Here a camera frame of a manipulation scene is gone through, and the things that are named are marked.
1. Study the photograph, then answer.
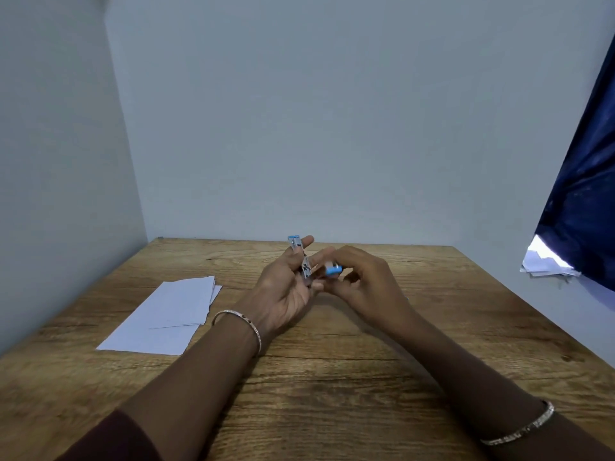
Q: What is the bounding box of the person's right hand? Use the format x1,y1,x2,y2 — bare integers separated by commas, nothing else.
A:
312,245,423,332

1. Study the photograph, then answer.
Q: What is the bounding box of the person's left hand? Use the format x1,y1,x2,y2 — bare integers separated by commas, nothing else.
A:
233,234,337,341

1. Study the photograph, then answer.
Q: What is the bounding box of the blue silver stapler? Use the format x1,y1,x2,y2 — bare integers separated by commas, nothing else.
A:
287,234,344,286

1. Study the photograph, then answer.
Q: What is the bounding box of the person's right forearm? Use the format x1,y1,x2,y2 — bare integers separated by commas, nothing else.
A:
398,314,615,461

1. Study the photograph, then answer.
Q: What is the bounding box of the person's left forearm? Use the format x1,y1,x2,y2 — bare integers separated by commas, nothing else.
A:
117,314,263,461

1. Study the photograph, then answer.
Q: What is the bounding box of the pile of white paper scraps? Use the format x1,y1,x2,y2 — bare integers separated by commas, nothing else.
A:
520,234,581,279

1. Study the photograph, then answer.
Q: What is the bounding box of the maroon left sleeve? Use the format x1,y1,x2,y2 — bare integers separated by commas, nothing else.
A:
55,410,162,461

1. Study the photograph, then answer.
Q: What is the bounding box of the dark blue curtain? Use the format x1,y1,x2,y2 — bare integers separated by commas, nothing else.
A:
534,33,615,293

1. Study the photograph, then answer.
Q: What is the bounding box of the gold left wrist bracelet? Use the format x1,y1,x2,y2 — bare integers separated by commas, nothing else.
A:
211,309,263,357

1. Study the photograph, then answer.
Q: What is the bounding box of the gold wrist bracelet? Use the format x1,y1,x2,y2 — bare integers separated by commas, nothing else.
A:
211,309,263,357
480,400,556,447

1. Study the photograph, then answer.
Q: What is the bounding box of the gold right wrist bracelet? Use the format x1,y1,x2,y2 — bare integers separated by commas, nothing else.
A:
480,400,556,447

